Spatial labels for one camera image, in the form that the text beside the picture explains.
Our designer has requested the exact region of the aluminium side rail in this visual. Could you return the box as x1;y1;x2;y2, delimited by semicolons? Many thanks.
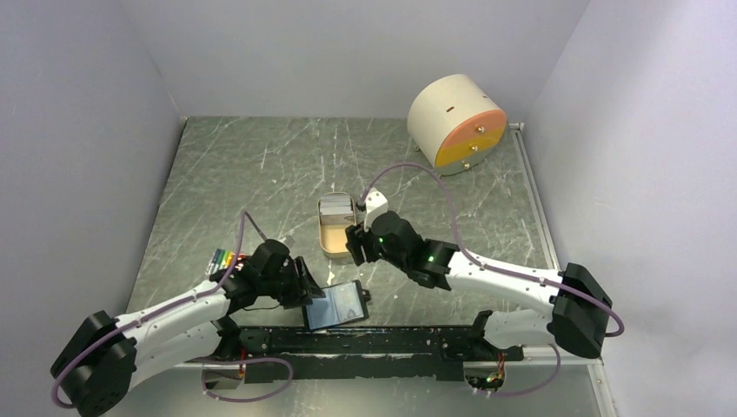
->
508;122;561;270

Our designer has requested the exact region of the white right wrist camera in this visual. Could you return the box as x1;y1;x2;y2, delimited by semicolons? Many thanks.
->
363;188;388;231

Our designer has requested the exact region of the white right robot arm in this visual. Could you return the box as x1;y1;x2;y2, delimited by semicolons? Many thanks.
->
345;211;613;360

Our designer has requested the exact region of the black leather card holder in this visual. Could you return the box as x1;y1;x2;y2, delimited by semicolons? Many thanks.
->
302;280;371;331

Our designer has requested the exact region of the rainbow striped card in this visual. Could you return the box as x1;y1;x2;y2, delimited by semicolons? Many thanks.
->
206;248;247;275

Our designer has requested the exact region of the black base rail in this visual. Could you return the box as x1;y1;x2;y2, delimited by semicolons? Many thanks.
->
205;325;505;381

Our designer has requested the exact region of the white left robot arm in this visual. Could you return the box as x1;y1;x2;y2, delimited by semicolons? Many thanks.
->
50;239;324;416

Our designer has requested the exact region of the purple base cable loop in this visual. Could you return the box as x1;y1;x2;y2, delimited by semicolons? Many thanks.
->
200;357;293;404

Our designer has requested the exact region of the stack of cards in tray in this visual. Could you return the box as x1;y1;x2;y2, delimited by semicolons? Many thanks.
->
318;193;355;225

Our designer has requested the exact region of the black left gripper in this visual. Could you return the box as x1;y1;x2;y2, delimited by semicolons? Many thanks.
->
259;255;325;309

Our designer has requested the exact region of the cream round drawer cabinet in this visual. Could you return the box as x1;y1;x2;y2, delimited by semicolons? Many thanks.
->
407;74;508;175

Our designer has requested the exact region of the beige oval tray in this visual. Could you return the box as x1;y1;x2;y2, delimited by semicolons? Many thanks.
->
318;192;356;258

